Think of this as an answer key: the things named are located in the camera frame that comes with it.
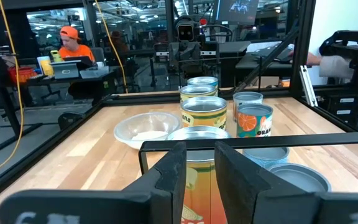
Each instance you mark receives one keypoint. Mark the black desk leg frame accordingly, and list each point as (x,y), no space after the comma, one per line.
(15,138)

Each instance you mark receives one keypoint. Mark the fresh sliced carrots can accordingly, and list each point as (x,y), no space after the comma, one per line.
(247,98)

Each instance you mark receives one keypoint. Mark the yellow carrots can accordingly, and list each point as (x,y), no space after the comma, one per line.
(203,81)

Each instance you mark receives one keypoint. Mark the black background robot arms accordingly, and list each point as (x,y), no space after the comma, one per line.
(194,56)

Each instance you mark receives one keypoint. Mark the yellow green beans can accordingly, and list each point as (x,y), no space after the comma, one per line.
(204,116)

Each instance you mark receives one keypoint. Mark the short salmon can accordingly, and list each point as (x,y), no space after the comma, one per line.
(266,155)

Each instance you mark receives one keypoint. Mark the yellow white cup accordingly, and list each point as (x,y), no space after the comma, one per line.
(46,67)

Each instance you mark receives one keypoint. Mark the short mushrooms can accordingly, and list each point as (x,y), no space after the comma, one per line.
(300,180)

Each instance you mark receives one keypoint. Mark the black stereo camera head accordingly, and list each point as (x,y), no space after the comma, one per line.
(186,31)

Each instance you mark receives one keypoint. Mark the red basket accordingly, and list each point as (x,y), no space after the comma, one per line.
(22,74)

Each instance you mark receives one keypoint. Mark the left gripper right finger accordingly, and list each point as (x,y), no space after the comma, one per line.
(259,208)

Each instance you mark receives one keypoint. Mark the black labelled control box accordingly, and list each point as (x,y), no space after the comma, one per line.
(342,107)

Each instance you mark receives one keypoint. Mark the black laptop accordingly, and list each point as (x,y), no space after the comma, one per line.
(84,60)

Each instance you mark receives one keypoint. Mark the grey laptop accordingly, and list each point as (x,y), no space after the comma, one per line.
(65,71)

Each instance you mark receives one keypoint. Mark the beige grain heap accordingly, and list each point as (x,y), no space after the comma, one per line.
(149,135)

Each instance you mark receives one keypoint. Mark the person's hand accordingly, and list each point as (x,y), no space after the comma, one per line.
(312,59)

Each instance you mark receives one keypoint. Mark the black wall monitor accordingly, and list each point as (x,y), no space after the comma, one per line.
(237,11)

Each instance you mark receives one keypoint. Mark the yellow labelled tall can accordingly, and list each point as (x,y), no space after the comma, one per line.
(197,91)

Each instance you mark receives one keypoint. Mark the black office desk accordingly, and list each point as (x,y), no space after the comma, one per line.
(73,85)

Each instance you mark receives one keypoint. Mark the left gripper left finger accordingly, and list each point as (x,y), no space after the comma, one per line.
(154,205)

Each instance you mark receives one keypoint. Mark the black round floor base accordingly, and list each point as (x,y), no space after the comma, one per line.
(70,119)

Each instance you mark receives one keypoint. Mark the mandarin oranges can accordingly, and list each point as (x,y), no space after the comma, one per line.
(253,123)

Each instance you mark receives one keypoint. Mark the orange labelled tall can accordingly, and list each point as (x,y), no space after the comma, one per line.
(202,186)

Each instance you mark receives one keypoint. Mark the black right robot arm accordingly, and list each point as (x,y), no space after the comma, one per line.
(353,40)

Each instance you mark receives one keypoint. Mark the translucent plastic bowl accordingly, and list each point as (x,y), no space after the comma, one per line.
(135,126)

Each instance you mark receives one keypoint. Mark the person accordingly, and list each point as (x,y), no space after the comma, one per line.
(73,51)

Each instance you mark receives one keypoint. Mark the silver aluminium bracket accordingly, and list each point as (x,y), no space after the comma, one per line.
(308,87)

